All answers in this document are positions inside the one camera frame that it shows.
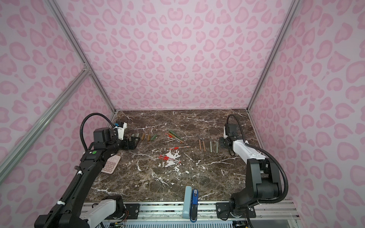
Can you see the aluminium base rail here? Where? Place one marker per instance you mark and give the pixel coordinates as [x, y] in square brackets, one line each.
[174, 214]

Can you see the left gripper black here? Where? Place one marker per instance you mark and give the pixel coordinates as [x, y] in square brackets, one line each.
[129, 142]

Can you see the aluminium frame corner post right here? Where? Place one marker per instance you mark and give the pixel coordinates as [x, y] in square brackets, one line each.
[282, 33]

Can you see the aluminium frame corner post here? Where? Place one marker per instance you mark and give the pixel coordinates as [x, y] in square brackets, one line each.
[282, 33]
[61, 20]

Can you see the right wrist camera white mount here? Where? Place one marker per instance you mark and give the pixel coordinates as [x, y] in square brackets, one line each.
[225, 133]

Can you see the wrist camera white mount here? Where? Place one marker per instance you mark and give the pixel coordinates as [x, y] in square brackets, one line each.
[225, 133]
[120, 128]

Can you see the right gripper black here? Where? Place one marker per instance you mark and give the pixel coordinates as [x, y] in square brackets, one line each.
[225, 143]

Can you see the red gel pen pair lower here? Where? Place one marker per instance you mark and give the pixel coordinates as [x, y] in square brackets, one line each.
[168, 159]

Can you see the red gel pen pair upper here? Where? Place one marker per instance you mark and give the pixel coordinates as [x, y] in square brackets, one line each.
[168, 156]

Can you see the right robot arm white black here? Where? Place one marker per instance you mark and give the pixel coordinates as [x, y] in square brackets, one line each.
[265, 180]

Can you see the aluminium frame corner post left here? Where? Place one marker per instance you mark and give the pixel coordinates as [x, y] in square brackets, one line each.
[61, 20]

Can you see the red gel pen far cluster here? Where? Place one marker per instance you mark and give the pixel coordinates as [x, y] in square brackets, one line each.
[174, 137]

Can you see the brown pen cluster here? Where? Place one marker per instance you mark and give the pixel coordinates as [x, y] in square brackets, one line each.
[175, 137]

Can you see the blue grey camera mount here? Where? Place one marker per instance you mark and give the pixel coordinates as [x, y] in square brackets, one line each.
[190, 204]

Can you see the red gel pen pair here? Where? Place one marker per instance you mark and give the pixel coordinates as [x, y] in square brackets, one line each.
[168, 159]
[168, 156]

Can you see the single red gel pen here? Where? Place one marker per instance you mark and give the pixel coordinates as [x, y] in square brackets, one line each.
[177, 148]

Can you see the aluminium diagonal frame bar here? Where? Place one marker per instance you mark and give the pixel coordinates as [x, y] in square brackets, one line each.
[20, 149]

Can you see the pink calculator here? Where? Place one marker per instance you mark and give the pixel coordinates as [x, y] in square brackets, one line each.
[111, 164]

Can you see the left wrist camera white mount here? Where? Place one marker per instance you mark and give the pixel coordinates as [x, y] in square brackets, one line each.
[120, 128]

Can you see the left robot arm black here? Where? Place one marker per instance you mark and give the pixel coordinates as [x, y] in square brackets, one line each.
[85, 176]

